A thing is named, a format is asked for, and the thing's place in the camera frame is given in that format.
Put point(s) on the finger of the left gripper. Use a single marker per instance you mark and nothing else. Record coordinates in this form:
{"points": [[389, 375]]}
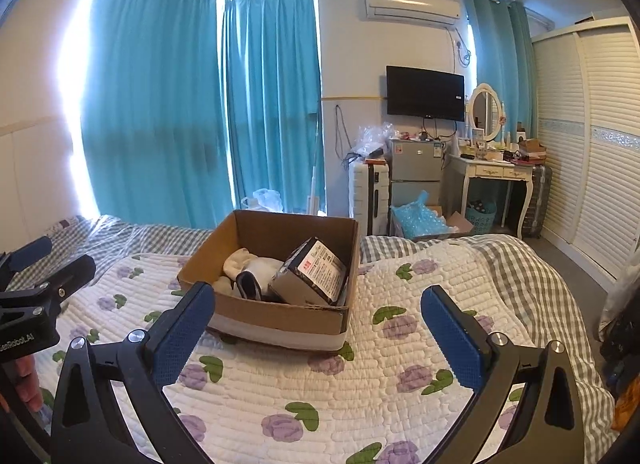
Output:
{"points": [[24, 257], [60, 276]]}

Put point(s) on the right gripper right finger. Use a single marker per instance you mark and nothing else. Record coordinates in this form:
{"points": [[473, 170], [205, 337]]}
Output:
{"points": [[547, 424]]}

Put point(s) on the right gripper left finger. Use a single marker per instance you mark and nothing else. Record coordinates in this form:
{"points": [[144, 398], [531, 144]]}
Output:
{"points": [[87, 424]]}

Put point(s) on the white knit glove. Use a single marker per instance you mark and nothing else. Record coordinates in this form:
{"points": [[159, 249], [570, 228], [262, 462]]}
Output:
{"points": [[247, 276]]}

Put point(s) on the large wet wipes pack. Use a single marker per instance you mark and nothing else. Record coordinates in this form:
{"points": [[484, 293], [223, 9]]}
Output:
{"points": [[312, 276]]}

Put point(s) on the person's left hand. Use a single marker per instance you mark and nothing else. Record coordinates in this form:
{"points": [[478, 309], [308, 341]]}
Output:
{"points": [[27, 383]]}

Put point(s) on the teal curtain left panel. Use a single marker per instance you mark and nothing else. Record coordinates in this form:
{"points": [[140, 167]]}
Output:
{"points": [[152, 120]]}

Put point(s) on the teal curtain panel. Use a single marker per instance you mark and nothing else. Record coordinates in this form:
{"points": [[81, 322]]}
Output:
{"points": [[152, 120], [273, 92]]}

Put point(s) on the floral quilted bed cover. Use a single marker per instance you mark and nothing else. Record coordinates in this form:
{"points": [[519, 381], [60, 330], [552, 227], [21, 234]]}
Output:
{"points": [[388, 395]]}

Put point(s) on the clear plastic bag on floor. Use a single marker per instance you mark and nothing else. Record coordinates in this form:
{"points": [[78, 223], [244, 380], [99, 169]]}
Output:
{"points": [[263, 199]]}

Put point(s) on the brown cardboard box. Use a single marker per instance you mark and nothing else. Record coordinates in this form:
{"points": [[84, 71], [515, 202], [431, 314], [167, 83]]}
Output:
{"points": [[277, 235]]}

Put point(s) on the dark suitcase by wardrobe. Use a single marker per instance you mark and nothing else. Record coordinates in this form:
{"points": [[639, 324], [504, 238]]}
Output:
{"points": [[538, 203]]}

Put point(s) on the teal storage basket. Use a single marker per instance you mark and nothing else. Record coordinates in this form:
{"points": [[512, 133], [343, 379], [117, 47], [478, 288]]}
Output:
{"points": [[481, 214]]}

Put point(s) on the blue plastic bag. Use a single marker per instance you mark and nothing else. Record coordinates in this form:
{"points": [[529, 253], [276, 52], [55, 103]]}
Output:
{"points": [[416, 220]]}

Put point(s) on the white dressing table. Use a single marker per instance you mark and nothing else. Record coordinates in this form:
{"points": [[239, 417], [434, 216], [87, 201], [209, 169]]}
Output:
{"points": [[508, 184]]}

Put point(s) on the small silver fridge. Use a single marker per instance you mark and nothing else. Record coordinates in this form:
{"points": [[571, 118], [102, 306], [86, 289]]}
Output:
{"points": [[415, 166]]}

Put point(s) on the white suitcase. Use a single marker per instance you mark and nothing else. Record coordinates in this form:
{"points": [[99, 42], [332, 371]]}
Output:
{"points": [[369, 197]]}

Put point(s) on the teal curtain middle panel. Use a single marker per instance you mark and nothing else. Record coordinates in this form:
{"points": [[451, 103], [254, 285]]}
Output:
{"points": [[273, 92]]}

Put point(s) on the crumpled clear plastic bag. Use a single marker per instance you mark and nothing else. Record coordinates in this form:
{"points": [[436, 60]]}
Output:
{"points": [[372, 139]]}

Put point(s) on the white oval vanity mirror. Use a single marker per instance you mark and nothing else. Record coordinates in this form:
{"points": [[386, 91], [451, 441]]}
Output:
{"points": [[484, 113]]}

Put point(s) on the white louvered wardrobe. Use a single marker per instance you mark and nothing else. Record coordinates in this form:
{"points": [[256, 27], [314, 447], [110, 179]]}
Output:
{"points": [[588, 120]]}

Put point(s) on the teal curtain right window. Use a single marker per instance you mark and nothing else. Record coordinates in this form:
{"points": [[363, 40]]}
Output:
{"points": [[505, 58]]}

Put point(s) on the white air conditioner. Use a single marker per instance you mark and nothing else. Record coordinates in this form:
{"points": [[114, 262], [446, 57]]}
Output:
{"points": [[444, 12]]}

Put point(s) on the black wall television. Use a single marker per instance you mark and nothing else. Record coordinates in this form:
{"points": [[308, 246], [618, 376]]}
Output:
{"points": [[415, 92]]}

